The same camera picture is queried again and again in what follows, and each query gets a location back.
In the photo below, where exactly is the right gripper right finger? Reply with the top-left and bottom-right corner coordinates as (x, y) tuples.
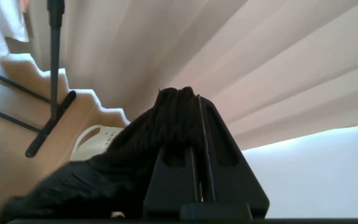
(197, 95), (270, 218)

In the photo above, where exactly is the black garment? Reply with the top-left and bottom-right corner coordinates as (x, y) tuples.
(0, 86), (203, 222)

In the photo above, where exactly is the black clothes rack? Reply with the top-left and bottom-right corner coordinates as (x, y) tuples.
(0, 0), (77, 159)

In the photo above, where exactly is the beige curtain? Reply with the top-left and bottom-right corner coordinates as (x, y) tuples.
(4, 0), (358, 152)

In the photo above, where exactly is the white laundry basket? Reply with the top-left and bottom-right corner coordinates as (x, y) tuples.
(70, 124), (126, 162)

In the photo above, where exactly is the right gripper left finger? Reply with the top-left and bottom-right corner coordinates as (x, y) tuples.
(143, 145), (203, 218)

